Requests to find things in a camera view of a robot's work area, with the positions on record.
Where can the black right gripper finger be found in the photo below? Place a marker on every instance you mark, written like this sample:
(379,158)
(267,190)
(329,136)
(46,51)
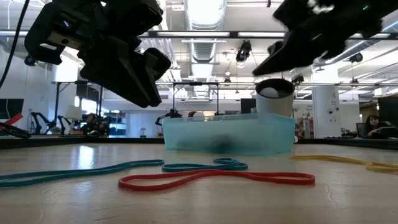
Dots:
(275,47)
(292,53)

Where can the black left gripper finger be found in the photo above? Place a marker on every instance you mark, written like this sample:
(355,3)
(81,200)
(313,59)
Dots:
(118,71)
(157,65)

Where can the teal translucent plastic bin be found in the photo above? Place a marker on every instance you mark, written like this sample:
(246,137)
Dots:
(230,133)

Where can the black background robot arm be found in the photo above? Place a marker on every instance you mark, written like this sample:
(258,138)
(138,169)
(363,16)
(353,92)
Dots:
(169,114)
(37,119)

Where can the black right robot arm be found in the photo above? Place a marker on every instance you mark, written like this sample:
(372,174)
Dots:
(388,9)

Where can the yellow rubber band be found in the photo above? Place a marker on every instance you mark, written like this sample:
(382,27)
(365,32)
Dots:
(326,158)

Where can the black ceiling spotlight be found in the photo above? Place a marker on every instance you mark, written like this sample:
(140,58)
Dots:
(356,57)
(30,60)

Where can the blue storage shelf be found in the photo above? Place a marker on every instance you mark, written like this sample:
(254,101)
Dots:
(116,124)

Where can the white cylindrical cup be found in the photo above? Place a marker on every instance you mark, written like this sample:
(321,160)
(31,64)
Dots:
(273,105)

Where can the white lampshade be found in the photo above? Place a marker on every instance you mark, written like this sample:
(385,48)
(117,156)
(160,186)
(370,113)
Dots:
(73,113)

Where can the black monitor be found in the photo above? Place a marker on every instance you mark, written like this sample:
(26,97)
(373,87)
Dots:
(12,109)
(388,107)
(248,107)

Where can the white pillar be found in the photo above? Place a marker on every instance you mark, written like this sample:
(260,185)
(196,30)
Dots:
(326,112)

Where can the red bar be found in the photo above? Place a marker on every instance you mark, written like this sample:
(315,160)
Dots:
(15,119)

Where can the black overhead camera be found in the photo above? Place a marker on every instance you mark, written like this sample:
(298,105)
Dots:
(244,51)

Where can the black background table frame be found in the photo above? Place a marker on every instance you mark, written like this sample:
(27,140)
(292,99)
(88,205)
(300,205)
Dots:
(77,82)
(196,83)

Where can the silver ventilation duct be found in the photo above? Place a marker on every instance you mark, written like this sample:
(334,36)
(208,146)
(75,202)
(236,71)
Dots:
(205,49)

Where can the black aluminium table frame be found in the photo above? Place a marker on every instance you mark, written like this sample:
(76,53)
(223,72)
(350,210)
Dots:
(93,140)

